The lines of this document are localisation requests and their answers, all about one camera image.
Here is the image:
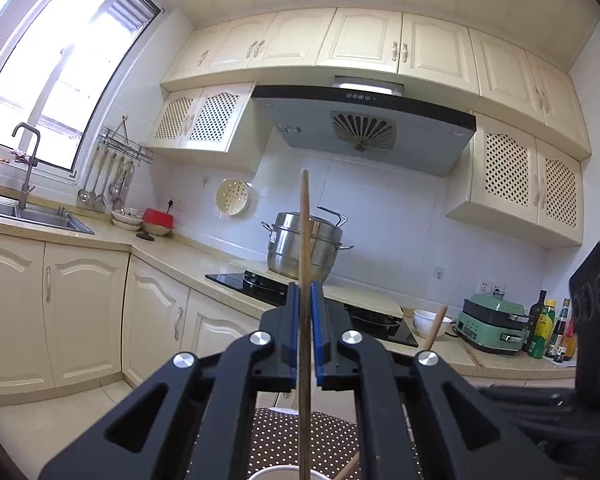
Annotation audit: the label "lone wooden chopstick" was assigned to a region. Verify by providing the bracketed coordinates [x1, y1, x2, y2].
[298, 169, 311, 480]

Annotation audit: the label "lower kitchen cabinets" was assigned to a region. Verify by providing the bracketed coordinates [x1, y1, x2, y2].
[0, 232, 268, 404]

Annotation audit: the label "steel kitchen sink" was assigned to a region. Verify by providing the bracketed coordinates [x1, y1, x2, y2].
[0, 195, 94, 235]

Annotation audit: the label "dark soy sauce bottle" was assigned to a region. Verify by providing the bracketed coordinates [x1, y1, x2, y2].
[545, 298, 570, 359]

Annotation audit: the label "brown polka dot tablecloth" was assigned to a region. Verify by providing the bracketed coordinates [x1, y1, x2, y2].
[244, 406, 422, 480]

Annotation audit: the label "red orange sauce bottle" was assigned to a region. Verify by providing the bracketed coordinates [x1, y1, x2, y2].
[562, 313, 577, 362]

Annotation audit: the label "pink utensil holder cup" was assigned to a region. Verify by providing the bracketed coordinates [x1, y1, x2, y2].
[248, 465, 300, 480]

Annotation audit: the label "green yellow bottle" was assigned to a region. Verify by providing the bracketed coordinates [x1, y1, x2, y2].
[528, 299, 556, 359]

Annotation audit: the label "green electric cooker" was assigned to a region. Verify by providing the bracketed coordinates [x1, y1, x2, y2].
[455, 294, 529, 354]

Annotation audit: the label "white ceramic bowl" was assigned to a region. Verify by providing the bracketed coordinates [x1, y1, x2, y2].
[412, 310, 452, 338]

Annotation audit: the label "dark oil bottle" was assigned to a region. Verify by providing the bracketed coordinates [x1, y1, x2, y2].
[521, 289, 547, 352]

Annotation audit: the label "black gas stove top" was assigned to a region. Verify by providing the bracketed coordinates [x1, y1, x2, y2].
[203, 268, 420, 348]

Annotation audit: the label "red container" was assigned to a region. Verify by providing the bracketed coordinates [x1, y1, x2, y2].
[143, 208, 174, 236]

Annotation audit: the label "stainless steel steamer pot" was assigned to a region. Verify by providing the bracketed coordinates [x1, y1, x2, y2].
[260, 206, 356, 283]

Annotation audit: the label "round cream strainer plate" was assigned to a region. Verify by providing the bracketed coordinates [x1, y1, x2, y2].
[215, 178, 251, 217]

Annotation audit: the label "right lattice cabinet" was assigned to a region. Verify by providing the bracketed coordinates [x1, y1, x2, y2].
[445, 114, 584, 249]

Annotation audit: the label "lattice cabinet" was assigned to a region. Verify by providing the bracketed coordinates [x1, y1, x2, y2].
[146, 82, 273, 174]
[445, 114, 584, 249]

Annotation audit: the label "steel faucet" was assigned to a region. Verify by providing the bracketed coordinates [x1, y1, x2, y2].
[12, 122, 41, 210]

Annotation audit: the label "left lattice cabinet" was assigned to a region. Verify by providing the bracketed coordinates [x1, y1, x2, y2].
[146, 82, 273, 174]

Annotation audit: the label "range hood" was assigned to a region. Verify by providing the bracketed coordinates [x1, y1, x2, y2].
[251, 84, 477, 177]

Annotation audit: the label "window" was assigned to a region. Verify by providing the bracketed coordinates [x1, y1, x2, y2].
[0, 0, 160, 171]

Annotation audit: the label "wall utensil rack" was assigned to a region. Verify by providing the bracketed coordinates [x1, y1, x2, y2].
[76, 115, 154, 214]

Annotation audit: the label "upper wall cabinets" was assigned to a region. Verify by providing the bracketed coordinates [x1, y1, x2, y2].
[162, 8, 592, 160]

